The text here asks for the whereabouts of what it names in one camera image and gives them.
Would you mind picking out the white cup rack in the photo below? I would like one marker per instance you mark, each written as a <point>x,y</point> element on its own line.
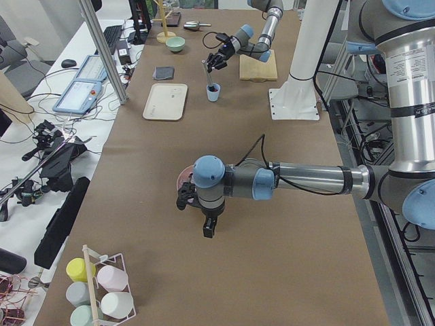
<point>99,291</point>

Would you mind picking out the steel ice scoop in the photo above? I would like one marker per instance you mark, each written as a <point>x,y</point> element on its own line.
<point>195,25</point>

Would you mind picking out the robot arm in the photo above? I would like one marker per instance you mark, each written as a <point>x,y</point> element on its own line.
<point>396,160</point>
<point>239,42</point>

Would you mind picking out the cream rabbit tray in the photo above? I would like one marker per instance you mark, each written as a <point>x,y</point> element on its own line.
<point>165,102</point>

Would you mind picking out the aluminium frame post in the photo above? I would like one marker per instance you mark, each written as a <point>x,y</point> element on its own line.
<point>100,43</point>

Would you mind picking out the steel muddler black tip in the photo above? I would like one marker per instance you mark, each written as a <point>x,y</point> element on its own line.
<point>210,83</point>

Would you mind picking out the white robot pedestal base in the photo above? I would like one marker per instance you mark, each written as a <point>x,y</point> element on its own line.
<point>296,98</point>

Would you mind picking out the grey folded cloth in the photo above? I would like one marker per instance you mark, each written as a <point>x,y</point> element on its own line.
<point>164,73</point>

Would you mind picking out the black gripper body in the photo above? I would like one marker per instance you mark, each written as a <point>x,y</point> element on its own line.
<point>225,53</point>
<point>211,214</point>

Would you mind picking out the light blue plastic cup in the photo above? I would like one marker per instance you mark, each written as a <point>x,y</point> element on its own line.
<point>213,96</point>

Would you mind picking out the mint green bowl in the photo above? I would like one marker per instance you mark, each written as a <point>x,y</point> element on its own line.
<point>175,44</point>

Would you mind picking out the wooden mug tree stand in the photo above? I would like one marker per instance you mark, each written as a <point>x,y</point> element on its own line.
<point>162,37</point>

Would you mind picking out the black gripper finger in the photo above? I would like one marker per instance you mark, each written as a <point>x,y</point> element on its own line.
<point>209,227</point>

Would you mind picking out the pink bowl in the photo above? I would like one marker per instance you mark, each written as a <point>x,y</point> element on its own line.
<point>186,175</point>

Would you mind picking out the blue teach pendant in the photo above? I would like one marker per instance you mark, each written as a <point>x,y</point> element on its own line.
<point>92,69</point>
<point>79,97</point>

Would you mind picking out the wooden cutting board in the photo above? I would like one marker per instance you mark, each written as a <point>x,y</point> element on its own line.
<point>256,71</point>

